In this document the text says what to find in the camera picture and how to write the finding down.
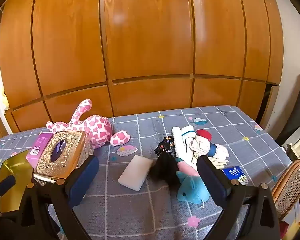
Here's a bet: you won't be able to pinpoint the cream folded cloth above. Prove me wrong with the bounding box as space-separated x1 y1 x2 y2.
190 135 212 156

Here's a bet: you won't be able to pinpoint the grey printed bedsheet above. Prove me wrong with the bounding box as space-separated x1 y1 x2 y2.
0 105 294 240

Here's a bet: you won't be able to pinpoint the pink spotted plush giraffe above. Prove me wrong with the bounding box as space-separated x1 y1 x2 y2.
46 99 131 149

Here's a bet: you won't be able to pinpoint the teal plush dolphin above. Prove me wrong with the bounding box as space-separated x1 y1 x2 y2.
175 171 212 209

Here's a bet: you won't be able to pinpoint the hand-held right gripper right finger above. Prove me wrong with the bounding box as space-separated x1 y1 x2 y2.
196 155 282 240

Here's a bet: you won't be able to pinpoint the gold shiny board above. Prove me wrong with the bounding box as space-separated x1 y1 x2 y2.
0 152 34 213

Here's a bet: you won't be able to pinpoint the blue tissue packet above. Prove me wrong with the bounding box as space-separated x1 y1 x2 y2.
222 166 246 184

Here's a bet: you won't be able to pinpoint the white towel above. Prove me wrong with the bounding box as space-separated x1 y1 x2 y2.
174 140 203 167

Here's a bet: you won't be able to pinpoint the yellow toy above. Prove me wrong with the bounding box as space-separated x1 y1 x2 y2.
1 91 10 109

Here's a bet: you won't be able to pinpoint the white sponge block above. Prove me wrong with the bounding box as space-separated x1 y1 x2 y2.
118 155 154 192

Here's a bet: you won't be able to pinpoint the purple cardboard box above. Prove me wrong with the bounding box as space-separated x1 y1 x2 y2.
26 132 54 169

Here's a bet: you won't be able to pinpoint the dark grey padded object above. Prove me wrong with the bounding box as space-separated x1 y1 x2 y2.
275 66 300 146

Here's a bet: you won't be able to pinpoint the rattan chair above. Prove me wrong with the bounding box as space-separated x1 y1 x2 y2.
272 159 300 221

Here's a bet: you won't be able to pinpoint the pink cloth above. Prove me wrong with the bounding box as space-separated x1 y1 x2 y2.
176 158 199 177

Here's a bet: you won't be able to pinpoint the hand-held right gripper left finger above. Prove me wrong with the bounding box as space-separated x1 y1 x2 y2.
19 155 100 240

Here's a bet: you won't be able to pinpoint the white sock with blue band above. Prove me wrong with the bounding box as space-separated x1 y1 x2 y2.
171 126 198 143

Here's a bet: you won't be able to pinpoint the black hair bundle coloured bands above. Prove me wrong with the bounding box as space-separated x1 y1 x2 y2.
154 135 182 183

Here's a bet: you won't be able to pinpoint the wooden wardrobe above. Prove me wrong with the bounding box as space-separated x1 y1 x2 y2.
0 0 284 133

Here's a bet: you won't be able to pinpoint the gold embossed tissue box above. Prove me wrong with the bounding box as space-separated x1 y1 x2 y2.
33 130 94 184

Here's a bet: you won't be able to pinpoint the red plush item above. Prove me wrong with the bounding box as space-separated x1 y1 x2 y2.
196 129 213 142

